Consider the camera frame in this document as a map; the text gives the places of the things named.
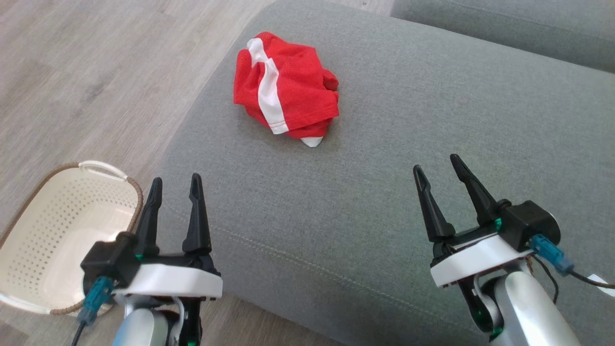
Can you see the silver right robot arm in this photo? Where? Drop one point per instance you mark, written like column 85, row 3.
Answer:
column 533, row 307

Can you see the cream perforated laundry basket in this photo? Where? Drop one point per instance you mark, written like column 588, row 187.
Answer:
column 57, row 240

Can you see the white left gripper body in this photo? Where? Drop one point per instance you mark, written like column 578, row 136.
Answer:
column 178, row 281

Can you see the grey sofa back cushion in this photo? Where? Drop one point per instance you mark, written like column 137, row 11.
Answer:
column 528, row 24

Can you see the red shorts with white stripe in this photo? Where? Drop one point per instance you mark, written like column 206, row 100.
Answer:
column 293, row 81

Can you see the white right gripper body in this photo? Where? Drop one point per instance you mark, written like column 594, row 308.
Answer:
column 480, row 259

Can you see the grey fabric sofa seat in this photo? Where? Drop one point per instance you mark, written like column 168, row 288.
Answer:
column 336, row 202

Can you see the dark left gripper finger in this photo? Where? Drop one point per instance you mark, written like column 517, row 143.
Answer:
column 148, row 230
column 197, row 230

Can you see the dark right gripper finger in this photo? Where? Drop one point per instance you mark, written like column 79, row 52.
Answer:
column 483, row 206
column 437, row 223

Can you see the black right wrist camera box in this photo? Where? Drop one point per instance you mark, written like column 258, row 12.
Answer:
column 528, row 221

